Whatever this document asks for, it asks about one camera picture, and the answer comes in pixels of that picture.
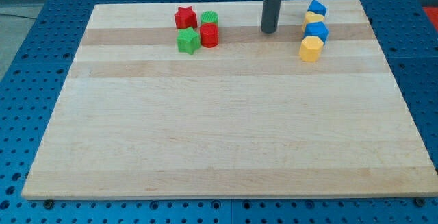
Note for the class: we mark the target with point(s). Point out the green star block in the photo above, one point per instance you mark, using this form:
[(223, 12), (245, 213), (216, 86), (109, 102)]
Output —
[(188, 40)]

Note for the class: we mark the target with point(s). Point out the red circle block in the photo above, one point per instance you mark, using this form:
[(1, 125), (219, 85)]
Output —
[(209, 35)]

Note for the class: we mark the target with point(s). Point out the green circle block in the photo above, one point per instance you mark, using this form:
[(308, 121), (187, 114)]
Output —
[(209, 17)]

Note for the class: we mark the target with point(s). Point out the red star block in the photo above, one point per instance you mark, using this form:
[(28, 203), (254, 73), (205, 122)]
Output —
[(185, 17)]

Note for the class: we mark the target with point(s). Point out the light wooden board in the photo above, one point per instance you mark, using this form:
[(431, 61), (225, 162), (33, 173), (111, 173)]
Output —
[(136, 119)]

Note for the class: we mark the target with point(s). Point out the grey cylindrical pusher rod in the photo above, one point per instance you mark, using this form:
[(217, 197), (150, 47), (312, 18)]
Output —
[(270, 16)]

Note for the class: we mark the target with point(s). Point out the yellow hexagon block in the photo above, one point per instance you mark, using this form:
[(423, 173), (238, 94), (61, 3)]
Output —
[(311, 48)]

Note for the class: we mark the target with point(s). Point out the blue pentagon block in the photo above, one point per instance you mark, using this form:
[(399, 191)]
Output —
[(318, 29)]

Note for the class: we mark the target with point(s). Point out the yellow heart block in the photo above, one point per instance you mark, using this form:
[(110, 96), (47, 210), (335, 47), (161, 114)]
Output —
[(311, 17)]

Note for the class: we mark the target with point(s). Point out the blue cube block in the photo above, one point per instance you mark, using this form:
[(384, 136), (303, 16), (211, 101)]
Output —
[(317, 8)]

